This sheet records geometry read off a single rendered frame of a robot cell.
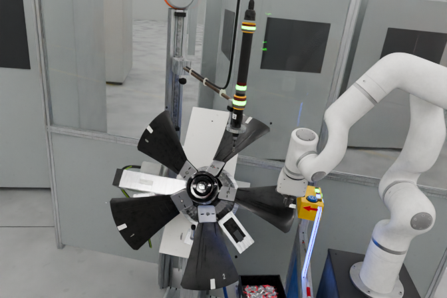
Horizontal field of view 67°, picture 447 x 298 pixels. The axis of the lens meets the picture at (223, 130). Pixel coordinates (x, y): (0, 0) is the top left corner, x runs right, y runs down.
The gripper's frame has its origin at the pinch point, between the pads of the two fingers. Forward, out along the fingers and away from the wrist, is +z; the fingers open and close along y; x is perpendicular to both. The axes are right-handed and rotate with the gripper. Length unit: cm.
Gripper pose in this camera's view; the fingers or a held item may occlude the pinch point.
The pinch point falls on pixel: (287, 200)
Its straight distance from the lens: 129.2
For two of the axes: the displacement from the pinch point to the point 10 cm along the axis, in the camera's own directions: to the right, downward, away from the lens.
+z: -0.5, 7.8, 6.3
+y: -9.8, -1.6, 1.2
